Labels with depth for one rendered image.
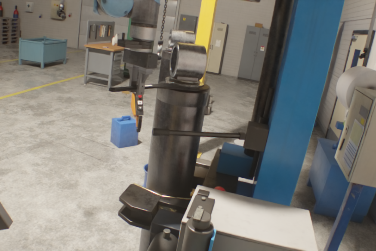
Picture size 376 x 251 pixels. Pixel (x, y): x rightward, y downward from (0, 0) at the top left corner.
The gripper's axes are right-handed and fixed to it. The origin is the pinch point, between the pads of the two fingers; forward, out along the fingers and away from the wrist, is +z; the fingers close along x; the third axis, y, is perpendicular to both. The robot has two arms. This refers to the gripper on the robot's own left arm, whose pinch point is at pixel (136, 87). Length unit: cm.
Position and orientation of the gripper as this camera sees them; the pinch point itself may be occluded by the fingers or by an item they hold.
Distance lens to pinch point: 115.1
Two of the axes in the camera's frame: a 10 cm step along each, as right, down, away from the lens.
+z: -1.5, 9.4, 3.0
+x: -7.6, -3.1, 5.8
